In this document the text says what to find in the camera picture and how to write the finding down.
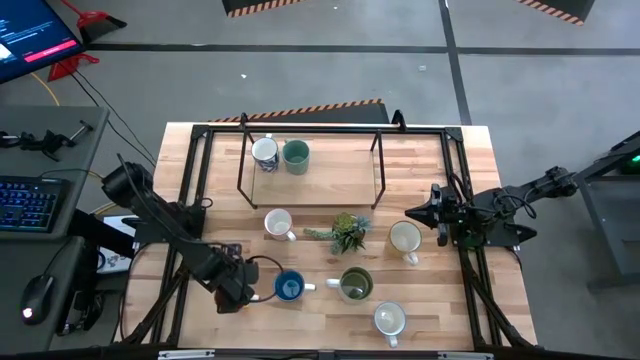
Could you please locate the black computer mouse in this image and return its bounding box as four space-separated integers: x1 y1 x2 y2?
19 273 56 327

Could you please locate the grey metal cart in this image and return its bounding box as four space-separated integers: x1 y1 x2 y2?
549 128 640 294

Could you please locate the black hazard-striped platform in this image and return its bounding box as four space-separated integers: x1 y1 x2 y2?
208 98 391 125
514 0 596 27
221 0 306 20

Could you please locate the grey side table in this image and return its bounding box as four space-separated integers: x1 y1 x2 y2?
0 104 111 354

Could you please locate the sage green mug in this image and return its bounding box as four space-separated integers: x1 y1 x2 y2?
281 138 312 176

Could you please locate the backlit keyboard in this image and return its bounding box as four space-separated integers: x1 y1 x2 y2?
0 174 72 234

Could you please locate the silver metal bracket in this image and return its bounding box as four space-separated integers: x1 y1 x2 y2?
157 349 216 360
437 351 495 360

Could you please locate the wooden shelf black metal frame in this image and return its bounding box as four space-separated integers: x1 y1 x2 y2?
236 113 389 211

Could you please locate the white mug olive interior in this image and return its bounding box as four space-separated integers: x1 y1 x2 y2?
325 266 375 305

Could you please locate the succulent plant black pot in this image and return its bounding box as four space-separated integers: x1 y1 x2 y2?
303 211 374 256

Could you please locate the black electronics box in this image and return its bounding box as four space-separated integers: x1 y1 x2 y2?
55 239 109 337

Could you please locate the yellow mug white handle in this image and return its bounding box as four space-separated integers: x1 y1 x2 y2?
388 220 424 267

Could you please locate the white blue floral mug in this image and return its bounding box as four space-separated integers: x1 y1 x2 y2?
250 133 281 174

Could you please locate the pale grey mug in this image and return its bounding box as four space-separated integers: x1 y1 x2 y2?
373 300 408 349

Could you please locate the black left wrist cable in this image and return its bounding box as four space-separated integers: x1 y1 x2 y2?
242 253 286 304

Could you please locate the black metal rig frame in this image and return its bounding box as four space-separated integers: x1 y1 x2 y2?
119 109 539 351

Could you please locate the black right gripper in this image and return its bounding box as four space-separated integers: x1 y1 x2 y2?
405 183 464 247

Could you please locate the black floor cable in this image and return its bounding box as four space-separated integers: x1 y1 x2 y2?
69 69 159 169

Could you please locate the black clamp tool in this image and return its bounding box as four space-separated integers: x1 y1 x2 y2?
0 118 96 162

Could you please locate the computer monitor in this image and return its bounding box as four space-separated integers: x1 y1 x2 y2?
0 0 86 85

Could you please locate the yellow cable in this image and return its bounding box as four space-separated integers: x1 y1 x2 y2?
29 72 61 107

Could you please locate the red dustpan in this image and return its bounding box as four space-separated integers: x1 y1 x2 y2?
60 0 129 45

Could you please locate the white paper sheet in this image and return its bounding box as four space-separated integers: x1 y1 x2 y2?
96 214 140 275

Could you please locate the white grey diamond-pattern mug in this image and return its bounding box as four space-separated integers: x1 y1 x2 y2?
263 208 298 243

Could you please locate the blue and white mug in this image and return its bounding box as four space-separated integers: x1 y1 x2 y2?
272 269 317 303

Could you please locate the red stand base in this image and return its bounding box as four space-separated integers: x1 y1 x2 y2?
47 52 101 83

